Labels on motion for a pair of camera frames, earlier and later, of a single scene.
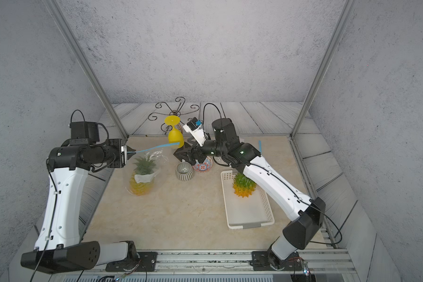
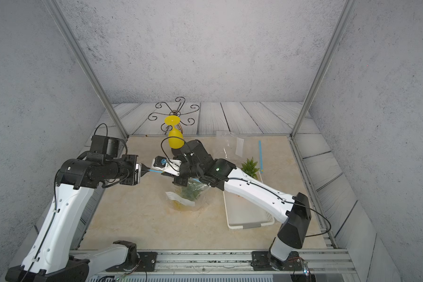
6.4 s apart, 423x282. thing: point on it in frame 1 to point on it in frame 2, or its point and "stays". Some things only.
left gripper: x=124 y=155 to x=138 y=171
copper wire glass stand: x=172 y=117 stays
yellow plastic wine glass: x=175 y=135 stays
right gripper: x=200 y=150 to x=178 y=180
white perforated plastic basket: x=251 y=211 stays
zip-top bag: x=147 y=164 to x=188 y=197
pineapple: x=142 y=178 to x=191 y=191
